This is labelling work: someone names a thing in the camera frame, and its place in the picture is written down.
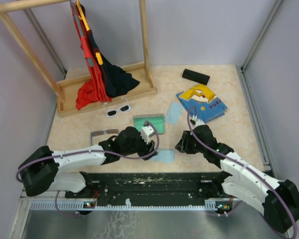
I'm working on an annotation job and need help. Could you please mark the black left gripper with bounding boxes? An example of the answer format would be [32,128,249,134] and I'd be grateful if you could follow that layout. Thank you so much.
[122,131,157,160]

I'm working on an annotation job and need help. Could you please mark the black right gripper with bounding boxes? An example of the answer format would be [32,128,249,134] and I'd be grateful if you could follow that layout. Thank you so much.
[175,130,206,154]

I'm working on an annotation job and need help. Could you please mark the grey glasses case green lining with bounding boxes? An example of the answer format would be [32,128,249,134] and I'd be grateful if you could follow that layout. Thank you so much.
[133,114,165,134]

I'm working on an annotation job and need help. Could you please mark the grey blue sunglasses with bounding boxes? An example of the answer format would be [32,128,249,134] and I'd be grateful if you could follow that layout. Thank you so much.
[90,129,119,146]

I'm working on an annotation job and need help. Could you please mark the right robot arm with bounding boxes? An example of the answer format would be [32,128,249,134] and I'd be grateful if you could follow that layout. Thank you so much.
[175,125,299,234]

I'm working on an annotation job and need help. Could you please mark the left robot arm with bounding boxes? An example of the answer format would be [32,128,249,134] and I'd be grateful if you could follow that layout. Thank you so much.
[15,124,159,198]

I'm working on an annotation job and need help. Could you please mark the white sunglasses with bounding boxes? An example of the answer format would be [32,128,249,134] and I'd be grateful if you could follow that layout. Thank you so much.
[103,97,132,118]

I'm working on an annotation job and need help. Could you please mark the light blue flat lens cloth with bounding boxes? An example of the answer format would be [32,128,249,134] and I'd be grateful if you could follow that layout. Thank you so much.
[164,102,183,125]

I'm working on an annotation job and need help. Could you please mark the blue yellow folded cloth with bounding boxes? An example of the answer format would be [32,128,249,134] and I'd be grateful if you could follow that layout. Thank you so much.
[176,84,227,123]

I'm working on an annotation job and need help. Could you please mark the black hanging garment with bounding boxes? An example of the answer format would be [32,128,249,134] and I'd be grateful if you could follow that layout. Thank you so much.
[89,34,141,98]

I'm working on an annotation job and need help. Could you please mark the black glasses case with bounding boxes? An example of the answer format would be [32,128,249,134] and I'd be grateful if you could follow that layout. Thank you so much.
[182,69,210,85]

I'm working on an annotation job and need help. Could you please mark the red hanging garment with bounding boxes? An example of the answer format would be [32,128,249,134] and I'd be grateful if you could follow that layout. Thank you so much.
[70,2,113,103]

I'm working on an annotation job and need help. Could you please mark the wooden clothes rack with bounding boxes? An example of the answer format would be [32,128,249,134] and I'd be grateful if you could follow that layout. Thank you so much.
[0,0,157,117]

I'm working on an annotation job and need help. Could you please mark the grey red clothes hanger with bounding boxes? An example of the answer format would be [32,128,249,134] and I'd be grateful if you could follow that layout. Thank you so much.
[69,0,94,68]

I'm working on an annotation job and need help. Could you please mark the yellow clothes hanger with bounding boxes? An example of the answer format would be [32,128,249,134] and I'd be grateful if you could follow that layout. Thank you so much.
[75,0,104,65]

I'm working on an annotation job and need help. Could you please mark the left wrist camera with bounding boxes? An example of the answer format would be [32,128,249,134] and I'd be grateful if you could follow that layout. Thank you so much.
[140,121,155,144]

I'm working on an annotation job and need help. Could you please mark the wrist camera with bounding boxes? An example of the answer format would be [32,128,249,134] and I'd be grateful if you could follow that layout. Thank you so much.
[140,121,155,144]
[190,116,205,129]

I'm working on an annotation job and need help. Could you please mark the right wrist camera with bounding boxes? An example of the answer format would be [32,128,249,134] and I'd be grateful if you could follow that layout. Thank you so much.
[190,116,205,129]

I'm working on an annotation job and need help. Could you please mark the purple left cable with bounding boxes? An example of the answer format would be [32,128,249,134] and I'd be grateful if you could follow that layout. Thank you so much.
[15,120,160,217]

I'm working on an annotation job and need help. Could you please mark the purple cable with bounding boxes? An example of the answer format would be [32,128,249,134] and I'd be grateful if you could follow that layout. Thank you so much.
[187,106,299,239]
[15,120,160,217]

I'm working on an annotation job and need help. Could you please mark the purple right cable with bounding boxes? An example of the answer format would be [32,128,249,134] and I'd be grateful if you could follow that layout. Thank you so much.
[187,106,299,239]

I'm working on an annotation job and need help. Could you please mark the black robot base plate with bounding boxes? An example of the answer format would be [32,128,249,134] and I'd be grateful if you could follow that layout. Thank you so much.
[65,172,230,207]

